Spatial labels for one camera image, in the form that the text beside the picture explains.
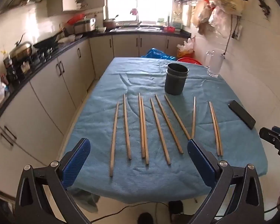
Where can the orange plastic bag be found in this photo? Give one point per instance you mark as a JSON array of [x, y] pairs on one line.
[[185, 47]]

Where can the steel kettle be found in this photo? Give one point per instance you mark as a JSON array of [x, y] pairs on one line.
[[21, 50]]

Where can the blue plastic bag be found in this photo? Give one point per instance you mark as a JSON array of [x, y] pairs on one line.
[[157, 54]]

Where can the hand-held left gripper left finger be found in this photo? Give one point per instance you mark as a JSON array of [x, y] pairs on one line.
[[76, 162]]

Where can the blue table cloth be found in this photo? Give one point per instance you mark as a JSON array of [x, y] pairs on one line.
[[130, 79]]

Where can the steel sink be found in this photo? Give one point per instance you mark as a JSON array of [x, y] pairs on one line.
[[135, 29]]

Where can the wooden chopstick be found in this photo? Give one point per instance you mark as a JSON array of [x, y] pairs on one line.
[[127, 128], [217, 130], [177, 116], [141, 126], [194, 116], [114, 140], [145, 133], [214, 128], [169, 123], [159, 130]]

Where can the hanging plastic bags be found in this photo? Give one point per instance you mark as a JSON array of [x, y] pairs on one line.
[[220, 2]]

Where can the wall cabinet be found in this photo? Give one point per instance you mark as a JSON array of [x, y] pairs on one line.
[[72, 1]]

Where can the black kitchen countertop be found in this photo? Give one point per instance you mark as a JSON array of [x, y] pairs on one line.
[[68, 44]]

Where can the black phone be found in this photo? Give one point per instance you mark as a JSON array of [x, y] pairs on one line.
[[242, 115]]

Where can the clear glass mug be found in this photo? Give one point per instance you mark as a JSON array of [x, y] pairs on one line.
[[215, 64]]

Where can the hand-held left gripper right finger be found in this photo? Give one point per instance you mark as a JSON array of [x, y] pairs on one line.
[[200, 163]]

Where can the black utensil holder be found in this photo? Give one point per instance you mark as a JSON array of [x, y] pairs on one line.
[[175, 84]]

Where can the cooking pot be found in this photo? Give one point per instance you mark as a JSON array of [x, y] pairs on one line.
[[109, 24]]

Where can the red plastic basin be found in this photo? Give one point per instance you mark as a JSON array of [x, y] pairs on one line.
[[189, 60]]

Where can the black wok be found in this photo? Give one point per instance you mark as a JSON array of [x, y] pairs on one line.
[[47, 42]]

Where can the red lid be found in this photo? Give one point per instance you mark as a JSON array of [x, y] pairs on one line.
[[76, 18]]

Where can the window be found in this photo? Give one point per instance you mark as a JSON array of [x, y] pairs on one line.
[[140, 0]]

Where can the sink faucet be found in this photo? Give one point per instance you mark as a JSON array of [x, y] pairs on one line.
[[136, 16]]

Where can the steel rice cooker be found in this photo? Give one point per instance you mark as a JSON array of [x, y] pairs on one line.
[[85, 25]]

